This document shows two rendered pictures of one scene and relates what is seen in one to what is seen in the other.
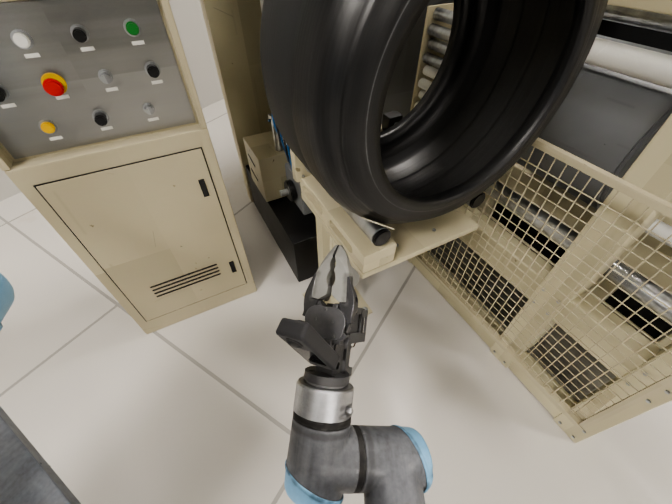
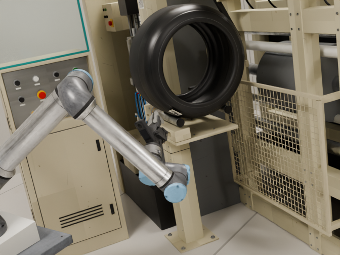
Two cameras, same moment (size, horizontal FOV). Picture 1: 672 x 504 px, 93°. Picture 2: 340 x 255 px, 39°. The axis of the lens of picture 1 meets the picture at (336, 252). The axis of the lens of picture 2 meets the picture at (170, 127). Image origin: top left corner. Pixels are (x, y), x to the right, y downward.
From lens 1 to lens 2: 1.89 m
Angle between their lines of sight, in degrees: 31
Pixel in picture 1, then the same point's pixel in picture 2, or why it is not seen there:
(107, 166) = (54, 131)
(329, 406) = (152, 147)
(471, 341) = (296, 245)
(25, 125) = (25, 113)
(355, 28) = (151, 50)
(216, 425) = not seen: outside the picture
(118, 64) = not seen: hidden behind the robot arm
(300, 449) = not seen: hidden behind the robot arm
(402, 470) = (177, 166)
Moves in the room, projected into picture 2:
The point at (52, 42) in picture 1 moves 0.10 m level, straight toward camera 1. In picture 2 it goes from (45, 78) to (51, 80)
